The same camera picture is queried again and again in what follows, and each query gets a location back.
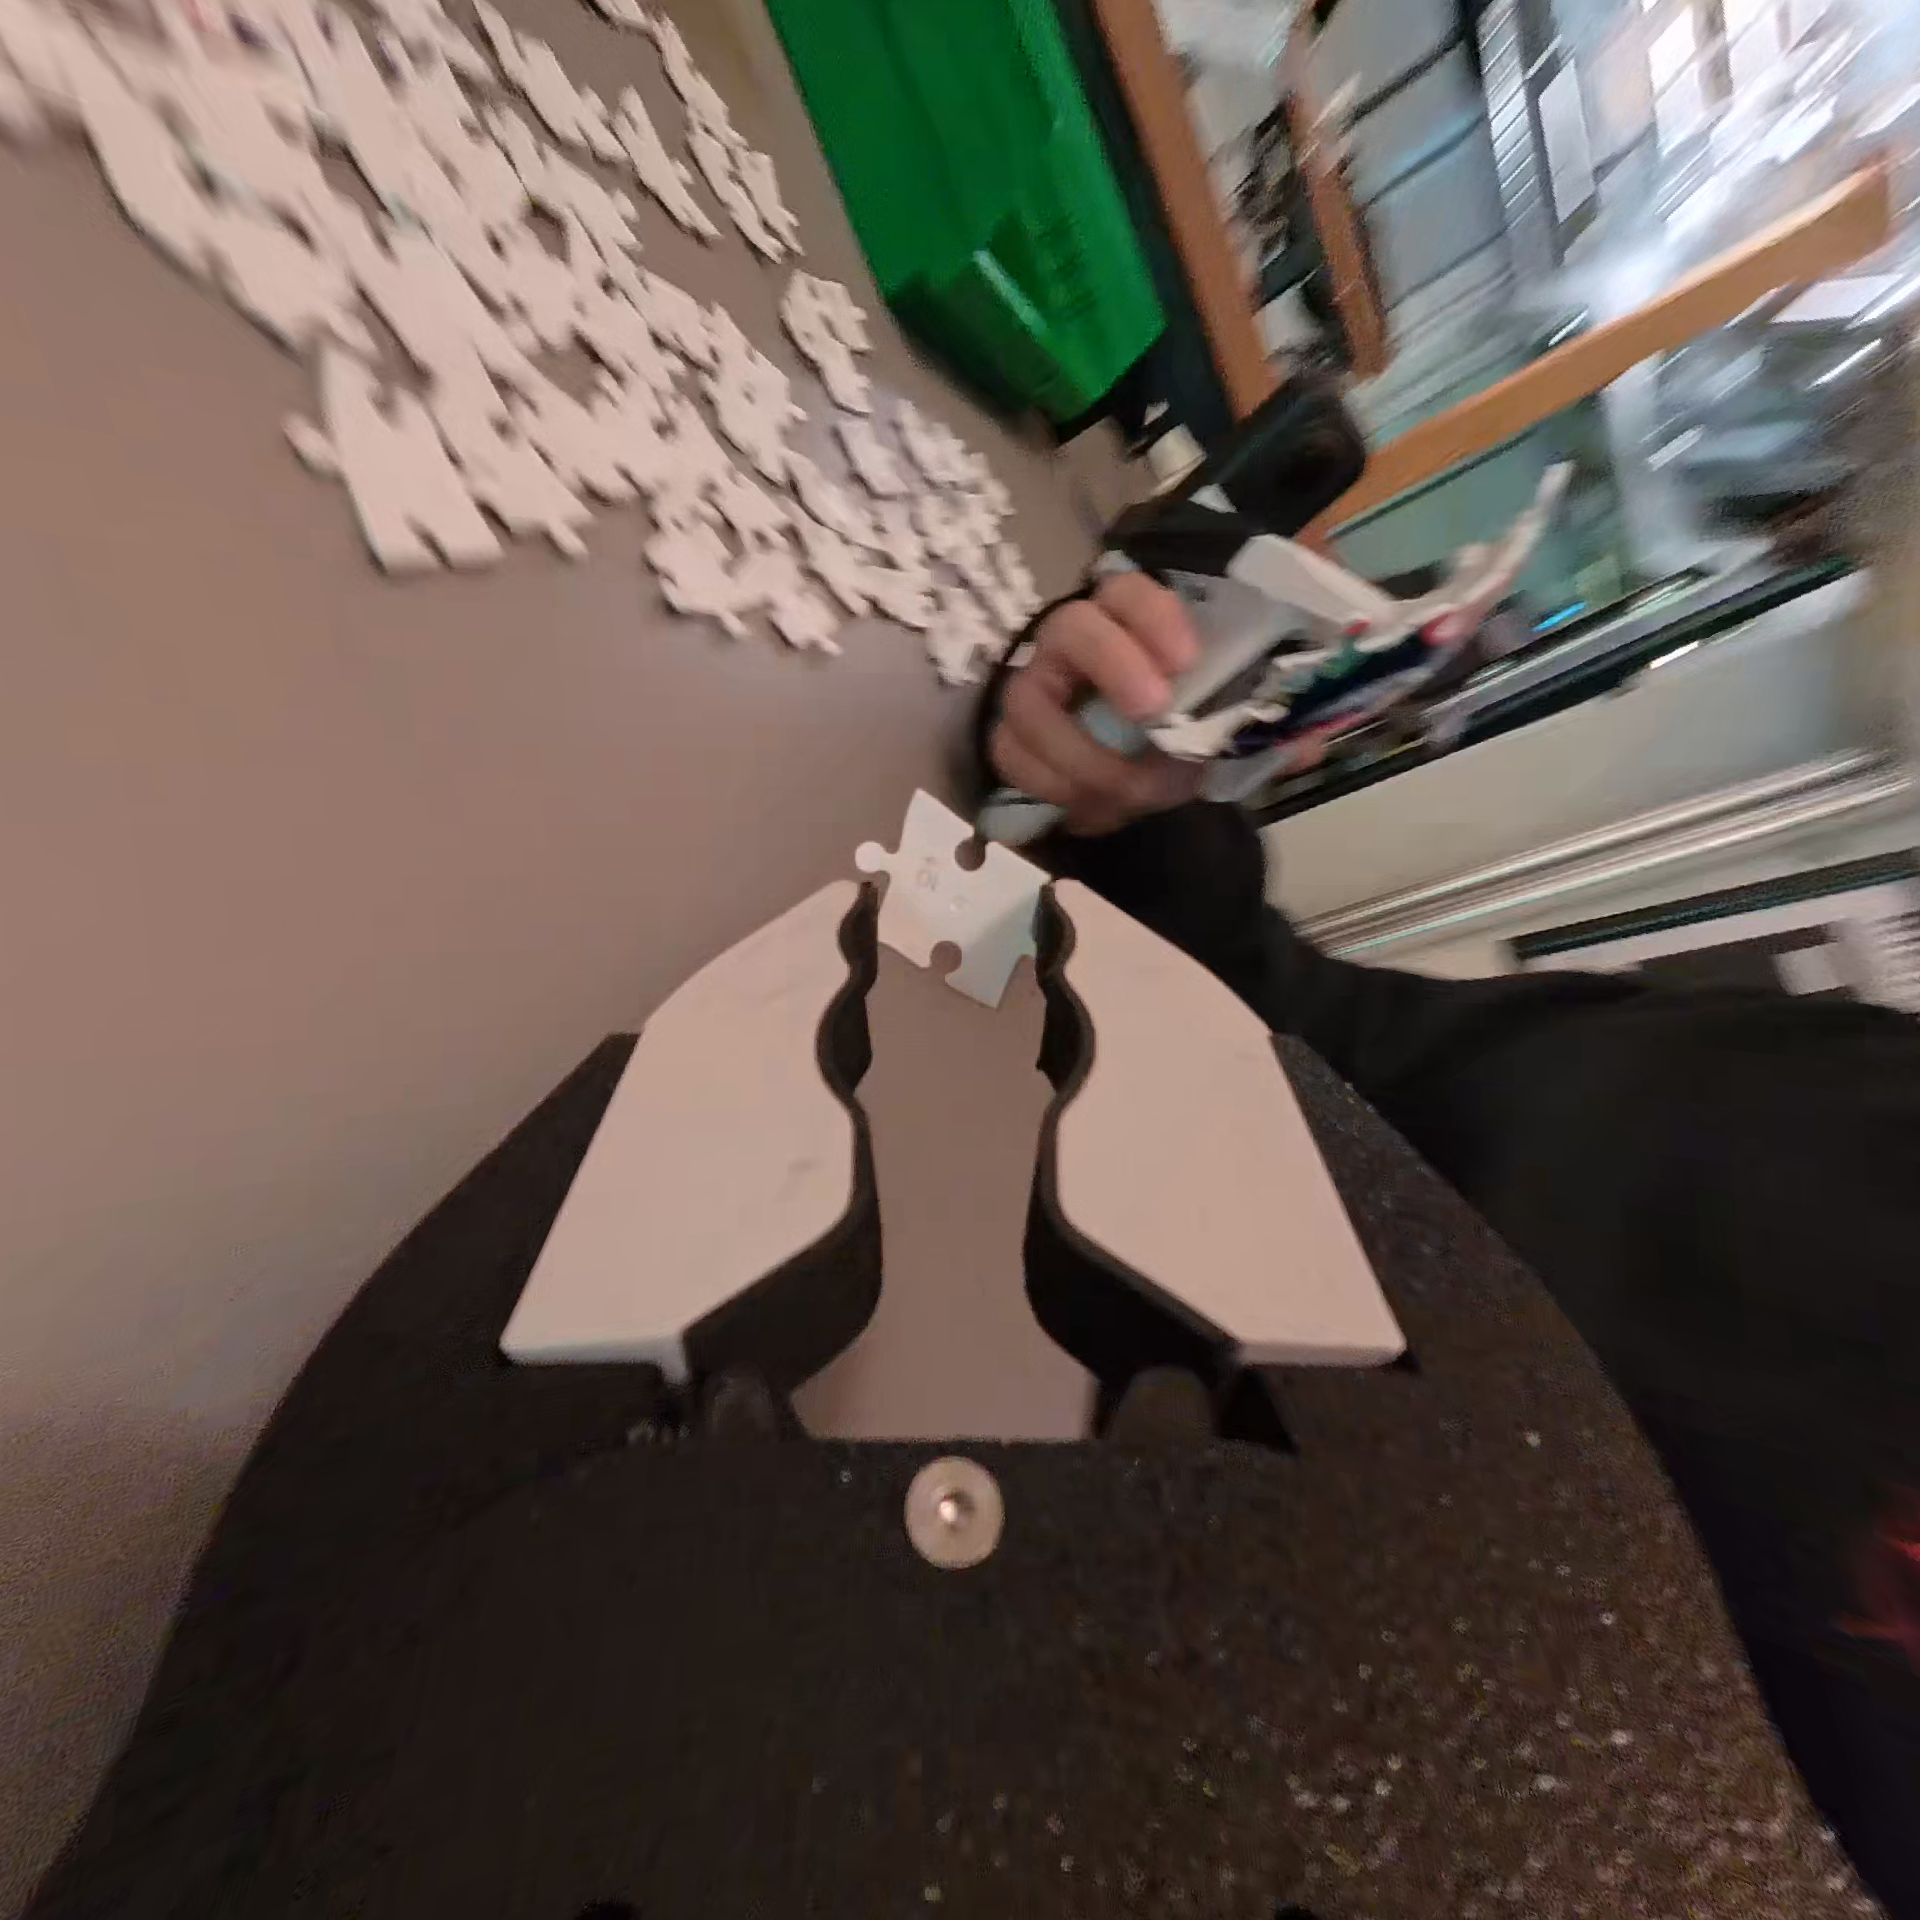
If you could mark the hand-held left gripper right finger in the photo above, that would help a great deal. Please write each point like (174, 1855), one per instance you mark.
(1201, 1172)

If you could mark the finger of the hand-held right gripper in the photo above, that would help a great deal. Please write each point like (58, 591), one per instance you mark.
(1222, 769)
(1305, 579)

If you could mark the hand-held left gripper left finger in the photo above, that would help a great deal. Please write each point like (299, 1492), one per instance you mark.
(705, 1141)

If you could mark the partly built puzzle ball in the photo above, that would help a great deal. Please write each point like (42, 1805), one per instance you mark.
(1388, 662)

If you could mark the white-backed puzzle piece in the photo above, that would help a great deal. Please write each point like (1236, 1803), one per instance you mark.
(945, 902)

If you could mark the pile of white puzzle pieces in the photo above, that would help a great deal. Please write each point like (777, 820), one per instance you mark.
(434, 451)

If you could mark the person's right hand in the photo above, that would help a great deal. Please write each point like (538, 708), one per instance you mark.
(1101, 691)

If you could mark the wooden beam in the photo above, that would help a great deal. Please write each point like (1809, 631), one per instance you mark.
(1621, 346)

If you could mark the green plastic crate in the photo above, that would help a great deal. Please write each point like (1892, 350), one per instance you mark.
(974, 196)

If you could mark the wooden frame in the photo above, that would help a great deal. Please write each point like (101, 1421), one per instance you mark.
(1189, 196)

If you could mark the silver metal rail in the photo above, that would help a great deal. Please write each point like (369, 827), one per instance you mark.
(1650, 841)

